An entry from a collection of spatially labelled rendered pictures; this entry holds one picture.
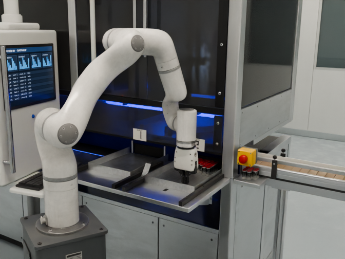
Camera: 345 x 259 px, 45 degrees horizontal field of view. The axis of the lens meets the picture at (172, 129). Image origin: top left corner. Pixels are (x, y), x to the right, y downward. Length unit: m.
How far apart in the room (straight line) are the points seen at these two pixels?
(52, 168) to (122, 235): 1.09
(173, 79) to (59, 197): 0.61
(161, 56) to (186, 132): 0.34
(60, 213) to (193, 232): 0.87
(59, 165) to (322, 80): 5.38
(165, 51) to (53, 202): 0.68
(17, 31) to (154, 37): 0.84
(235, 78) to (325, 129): 4.77
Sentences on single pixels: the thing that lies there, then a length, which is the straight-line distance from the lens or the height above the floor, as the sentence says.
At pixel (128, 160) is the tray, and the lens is 2.23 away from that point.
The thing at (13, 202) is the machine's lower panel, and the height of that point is 0.38.
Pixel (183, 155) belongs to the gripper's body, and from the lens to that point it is 1.77.
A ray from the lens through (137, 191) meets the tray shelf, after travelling 1.82.
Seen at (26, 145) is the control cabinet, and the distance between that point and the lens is 2.29.
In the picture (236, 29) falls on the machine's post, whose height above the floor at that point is 1.57.
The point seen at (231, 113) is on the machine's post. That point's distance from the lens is 1.92.
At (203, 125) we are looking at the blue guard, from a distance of 1.99.
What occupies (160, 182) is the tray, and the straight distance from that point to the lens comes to 1.87.
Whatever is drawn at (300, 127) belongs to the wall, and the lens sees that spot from 6.67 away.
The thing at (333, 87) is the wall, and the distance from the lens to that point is 6.48.
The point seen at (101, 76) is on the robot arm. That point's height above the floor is 1.40.
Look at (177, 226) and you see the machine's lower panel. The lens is 2.24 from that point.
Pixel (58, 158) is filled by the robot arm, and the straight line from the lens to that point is 1.51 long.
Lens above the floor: 1.56
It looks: 14 degrees down
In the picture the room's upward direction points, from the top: 1 degrees clockwise
